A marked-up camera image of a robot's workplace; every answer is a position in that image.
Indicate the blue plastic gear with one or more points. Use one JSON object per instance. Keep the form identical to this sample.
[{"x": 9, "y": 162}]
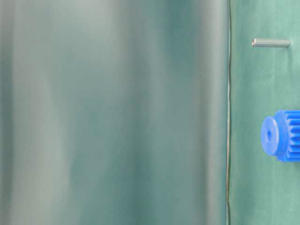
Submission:
[{"x": 280, "y": 135}]

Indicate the grey metal shaft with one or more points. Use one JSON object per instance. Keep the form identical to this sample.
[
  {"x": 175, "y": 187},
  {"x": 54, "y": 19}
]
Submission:
[{"x": 266, "y": 42}]

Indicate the green table cloth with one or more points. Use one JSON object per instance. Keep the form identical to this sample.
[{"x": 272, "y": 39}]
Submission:
[{"x": 145, "y": 112}]

